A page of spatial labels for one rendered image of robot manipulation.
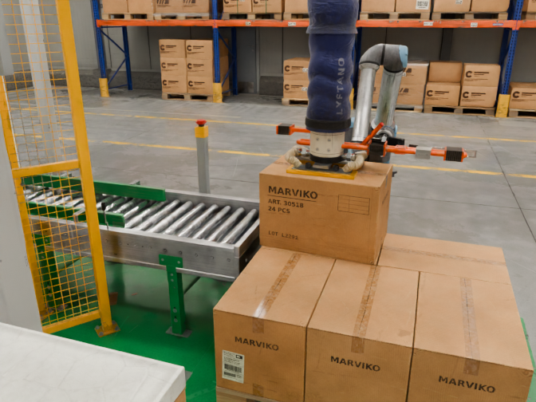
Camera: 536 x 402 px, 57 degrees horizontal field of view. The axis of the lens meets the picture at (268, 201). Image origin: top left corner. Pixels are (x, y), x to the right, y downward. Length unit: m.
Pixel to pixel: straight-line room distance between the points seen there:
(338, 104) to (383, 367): 1.17
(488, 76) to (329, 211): 7.50
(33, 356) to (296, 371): 1.21
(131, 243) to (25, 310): 0.67
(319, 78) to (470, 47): 8.65
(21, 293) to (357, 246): 1.51
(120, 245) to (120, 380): 1.80
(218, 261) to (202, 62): 8.24
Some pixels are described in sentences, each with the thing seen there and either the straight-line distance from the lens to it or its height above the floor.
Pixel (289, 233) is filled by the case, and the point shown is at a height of 0.64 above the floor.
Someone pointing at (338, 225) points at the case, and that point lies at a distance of 2.40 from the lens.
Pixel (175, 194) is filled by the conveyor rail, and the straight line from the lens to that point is 3.26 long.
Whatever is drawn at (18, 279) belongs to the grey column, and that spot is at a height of 0.66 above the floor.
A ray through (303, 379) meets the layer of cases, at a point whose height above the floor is 0.29.
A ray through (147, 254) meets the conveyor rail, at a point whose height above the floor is 0.48.
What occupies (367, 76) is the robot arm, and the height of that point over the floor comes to 1.36.
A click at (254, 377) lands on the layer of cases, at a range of 2.20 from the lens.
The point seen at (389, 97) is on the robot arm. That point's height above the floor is 1.22.
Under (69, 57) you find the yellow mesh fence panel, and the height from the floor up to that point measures 1.50.
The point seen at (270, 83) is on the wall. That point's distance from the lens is 11.26.
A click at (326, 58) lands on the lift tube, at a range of 2.33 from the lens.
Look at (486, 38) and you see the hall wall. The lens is 10.90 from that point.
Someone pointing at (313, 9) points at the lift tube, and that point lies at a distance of 2.34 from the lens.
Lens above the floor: 1.67
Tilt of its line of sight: 21 degrees down
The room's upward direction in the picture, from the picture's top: straight up
